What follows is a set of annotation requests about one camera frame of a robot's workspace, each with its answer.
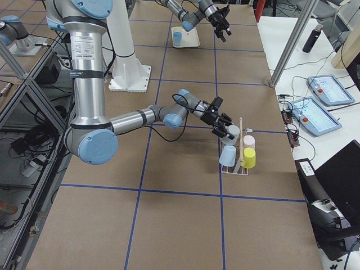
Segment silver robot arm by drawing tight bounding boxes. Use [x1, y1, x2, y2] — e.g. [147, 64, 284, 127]
[155, 0, 232, 42]
[46, 1, 235, 165]

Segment yellow plastic cup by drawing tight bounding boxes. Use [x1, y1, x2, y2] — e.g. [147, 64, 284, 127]
[242, 147, 256, 169]

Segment black water bottle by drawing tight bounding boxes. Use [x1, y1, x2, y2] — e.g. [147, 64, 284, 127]
[302, 24, 323, 53]

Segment near teach pendant tablet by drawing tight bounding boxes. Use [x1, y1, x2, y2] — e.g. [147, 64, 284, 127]
[288, 97, 342, 137]

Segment grey plastic cup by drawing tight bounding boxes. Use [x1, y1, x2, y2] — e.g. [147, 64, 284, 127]
[220, 124, 240, 146]

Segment black computer monitor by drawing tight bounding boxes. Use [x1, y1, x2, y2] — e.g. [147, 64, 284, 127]
[315, 140, 359, 225]

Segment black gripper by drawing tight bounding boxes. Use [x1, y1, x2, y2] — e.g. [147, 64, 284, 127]
[208, 5, 232, 42]
[200, 107, 235, 140]

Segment aluminium frame post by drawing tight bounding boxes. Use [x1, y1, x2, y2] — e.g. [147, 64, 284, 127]
[269, 0, 318, 88]

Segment teach pendant tablet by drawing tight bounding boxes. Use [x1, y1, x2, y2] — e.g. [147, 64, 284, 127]
[288, 97, 342, 137]
[307, 75, 355, 106]

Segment black orange usb hub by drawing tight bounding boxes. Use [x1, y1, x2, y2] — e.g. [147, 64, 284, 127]
[281, 111, 293, 124]

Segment light blue plastic cup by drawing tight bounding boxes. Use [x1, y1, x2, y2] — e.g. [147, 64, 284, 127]
[219, 145, 236, 167]

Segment cream plastic tray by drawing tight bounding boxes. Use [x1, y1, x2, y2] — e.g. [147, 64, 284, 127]
[171, 26, 200, 48]

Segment far teach pendant tablet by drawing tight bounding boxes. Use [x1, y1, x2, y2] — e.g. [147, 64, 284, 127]
[307, 75, 355, 106]

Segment white wire cup rack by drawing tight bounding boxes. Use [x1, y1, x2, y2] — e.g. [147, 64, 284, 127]
[220, 117, 249, 176]

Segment pink plastic cup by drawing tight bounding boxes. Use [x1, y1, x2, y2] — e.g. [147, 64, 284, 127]
[243, 135, 255, 150]

